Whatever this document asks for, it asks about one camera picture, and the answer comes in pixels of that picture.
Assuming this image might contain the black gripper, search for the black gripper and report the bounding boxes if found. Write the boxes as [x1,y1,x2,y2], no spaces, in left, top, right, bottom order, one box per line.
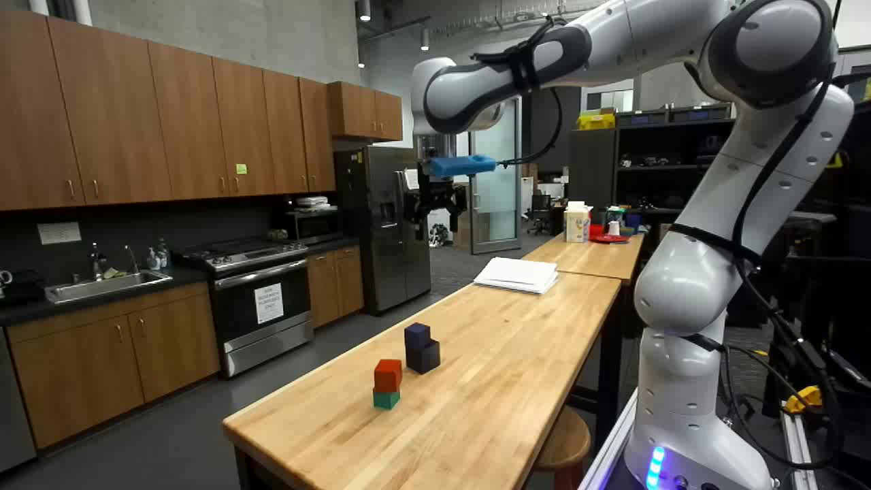
[419,174,470,224]

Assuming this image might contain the orange block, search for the orange block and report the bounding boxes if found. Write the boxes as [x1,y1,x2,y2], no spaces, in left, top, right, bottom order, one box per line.
[370,358,406,396]

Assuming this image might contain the stainless steel refrigerator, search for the stainless steel refrigerator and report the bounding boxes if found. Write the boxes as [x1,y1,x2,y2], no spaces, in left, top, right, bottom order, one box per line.
[332,144,436,316]

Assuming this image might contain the white paper stack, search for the white paper stack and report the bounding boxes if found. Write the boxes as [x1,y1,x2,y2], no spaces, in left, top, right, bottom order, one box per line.
[470,256,559,301]

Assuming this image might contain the small wooden cabinet above refrigerator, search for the small wooden cabinet above refrigerator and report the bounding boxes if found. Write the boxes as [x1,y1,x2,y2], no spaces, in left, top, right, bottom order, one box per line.
[324,79,406,144]

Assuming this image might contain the white carton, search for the white carton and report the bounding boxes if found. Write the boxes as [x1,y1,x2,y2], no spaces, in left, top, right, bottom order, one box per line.
[563,200,592,246]

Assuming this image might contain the narrow wooden base cabinet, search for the narrow wooden base cabinet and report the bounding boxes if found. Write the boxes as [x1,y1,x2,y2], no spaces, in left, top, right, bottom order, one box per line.
[304,242,368,333]

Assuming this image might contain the dark navy cube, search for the dark navy cube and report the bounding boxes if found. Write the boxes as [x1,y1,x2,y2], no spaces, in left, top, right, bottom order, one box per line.
[402,337,442,377]

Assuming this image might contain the red container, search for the red container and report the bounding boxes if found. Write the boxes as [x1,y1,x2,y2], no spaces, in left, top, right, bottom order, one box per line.
[587,222,629,246]

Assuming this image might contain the yellow box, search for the yellow box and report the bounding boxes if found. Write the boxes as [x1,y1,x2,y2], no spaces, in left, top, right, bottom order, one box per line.
[576,109,617,133]

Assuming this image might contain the white paper notice on oven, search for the white paper notice on oven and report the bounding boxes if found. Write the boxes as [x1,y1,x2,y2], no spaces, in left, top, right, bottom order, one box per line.
[252,281,287,328]

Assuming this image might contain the stainless steel oven range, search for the stainless steel oven range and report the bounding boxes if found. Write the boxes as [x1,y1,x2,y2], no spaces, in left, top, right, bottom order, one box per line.
[180,238,316,382]

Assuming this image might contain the black storage shelf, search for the black storage shelf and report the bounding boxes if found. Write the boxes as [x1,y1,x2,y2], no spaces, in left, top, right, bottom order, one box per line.
[569,103,736,268]

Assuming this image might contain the round wooden stool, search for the round wooden stool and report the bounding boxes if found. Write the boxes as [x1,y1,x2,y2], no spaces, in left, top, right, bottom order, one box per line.
[534,405,596,490]

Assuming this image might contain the long wooden upper cabinet row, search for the long wooden upper cabinet row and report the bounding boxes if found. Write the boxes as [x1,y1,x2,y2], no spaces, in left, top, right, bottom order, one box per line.
[0,9,338,216]

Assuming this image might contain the steel kitchen sink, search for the steel kitchen sink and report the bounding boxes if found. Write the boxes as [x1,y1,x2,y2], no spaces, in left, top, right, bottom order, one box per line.
[44,271,174,309]

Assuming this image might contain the sink faucet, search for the sink faucet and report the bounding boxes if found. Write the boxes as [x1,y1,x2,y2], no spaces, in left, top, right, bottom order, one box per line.
[87,239,109,283]

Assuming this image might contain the wide wooden sink base cabinet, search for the wide wooden sink base cabinet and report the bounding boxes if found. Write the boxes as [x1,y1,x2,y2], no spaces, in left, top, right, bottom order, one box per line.
[5,281,223,453]

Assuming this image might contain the yellow clamp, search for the yellow clamp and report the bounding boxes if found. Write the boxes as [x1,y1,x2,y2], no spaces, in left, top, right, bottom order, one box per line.
[780,385,827,420]

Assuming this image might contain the grey dishwasher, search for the grey dishwasher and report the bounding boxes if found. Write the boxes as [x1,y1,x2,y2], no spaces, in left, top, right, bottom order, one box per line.
[0,324,37,476]

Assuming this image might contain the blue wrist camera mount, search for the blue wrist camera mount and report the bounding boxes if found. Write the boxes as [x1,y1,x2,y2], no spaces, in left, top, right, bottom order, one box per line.
[425,154,501,179]

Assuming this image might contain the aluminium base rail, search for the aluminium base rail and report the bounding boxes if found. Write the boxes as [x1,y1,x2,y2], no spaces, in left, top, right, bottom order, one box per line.
[576,389,638,490]

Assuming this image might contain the white wall outlet plate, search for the white wall outlet plate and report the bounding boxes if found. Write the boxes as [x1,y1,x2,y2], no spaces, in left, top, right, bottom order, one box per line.
[35,222,83,247]

